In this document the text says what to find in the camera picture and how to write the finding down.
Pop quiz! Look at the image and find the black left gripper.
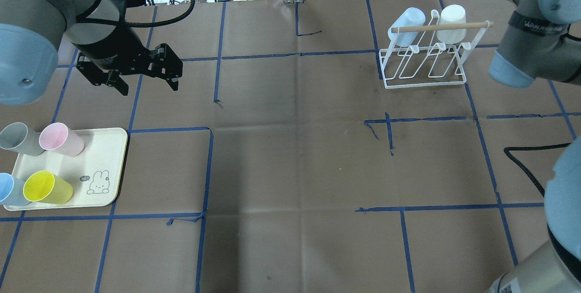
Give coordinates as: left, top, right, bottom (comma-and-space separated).
75, 43, 183, 96

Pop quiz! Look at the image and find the white plastic cup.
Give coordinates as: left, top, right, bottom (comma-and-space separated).
436, 5, 468, 45

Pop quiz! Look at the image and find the light blue cup front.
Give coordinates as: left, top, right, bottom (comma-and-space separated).
388, 7, 426, 48

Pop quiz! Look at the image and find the light blue cup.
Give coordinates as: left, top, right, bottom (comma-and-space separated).
388, 7, 426, 48
0, 173, 31, 206

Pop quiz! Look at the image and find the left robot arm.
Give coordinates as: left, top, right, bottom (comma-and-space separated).
0, 0, 195, 106

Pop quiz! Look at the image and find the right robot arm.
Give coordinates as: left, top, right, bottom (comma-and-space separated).
488, 0, 581, 293

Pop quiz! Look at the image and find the pink plastic cup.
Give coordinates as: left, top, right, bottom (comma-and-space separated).
38, 123, 85, 156

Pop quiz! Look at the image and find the grey plastic cup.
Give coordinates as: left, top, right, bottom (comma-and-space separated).
0, 122, 45, 156

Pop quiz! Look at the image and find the yellow plastic cup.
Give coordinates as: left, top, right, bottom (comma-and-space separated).
23, 170, 74, 205

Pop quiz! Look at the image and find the light blue cup rear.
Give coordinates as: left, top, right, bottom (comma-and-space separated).
0, 173, 31, 206

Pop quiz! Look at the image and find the cream plastic tray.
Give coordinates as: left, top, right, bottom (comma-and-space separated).
4, 127, 128, 211

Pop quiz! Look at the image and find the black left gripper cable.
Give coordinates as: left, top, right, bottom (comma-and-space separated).
75, 0, 196, 27

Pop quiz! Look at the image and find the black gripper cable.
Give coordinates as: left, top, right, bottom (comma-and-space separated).
503, 142, 573, 197
75, 0, 196, 27

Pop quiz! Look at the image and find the white wire cup rack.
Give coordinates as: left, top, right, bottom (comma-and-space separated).
378, 5, 494, 90

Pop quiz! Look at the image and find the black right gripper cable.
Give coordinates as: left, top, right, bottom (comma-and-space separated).
503, 142, 573, 197

